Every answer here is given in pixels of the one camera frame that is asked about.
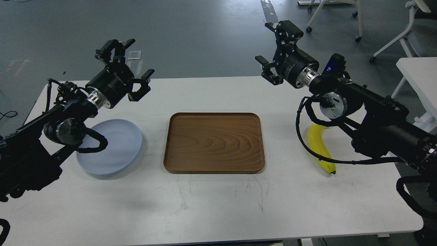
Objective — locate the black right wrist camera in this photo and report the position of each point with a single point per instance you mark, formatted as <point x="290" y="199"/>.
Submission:
<point x="335" y="65"/>

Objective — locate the yellow banana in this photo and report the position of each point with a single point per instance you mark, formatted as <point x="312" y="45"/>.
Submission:
<point x="316" y="144"/>

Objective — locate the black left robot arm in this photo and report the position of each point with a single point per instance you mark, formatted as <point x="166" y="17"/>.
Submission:
<point x="31" y="157"/>

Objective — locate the light blue plate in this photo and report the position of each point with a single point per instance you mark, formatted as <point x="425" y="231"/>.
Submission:
<point x="124" y="143"/>

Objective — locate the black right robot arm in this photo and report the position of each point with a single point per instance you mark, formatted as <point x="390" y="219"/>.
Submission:
<point x="377" y="125"/>

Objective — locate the brown wooden tray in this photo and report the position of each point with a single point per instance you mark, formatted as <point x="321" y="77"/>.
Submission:
<point x="214" y="143"/>

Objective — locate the white rolling chair base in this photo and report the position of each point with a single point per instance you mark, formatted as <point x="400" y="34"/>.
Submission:
<point x="323" y="15"/>

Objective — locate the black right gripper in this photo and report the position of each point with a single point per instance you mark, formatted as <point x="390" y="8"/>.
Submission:
<point x="286" y="36"/>

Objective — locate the white office chair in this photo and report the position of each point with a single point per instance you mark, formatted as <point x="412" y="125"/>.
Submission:
<point x="419" y="37"/>

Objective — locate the white side table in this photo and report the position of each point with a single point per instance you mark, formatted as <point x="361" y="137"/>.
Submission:
<point x="421" y="74"/>

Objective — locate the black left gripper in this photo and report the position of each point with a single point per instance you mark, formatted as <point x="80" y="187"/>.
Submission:
<point x="115" y="81"/>

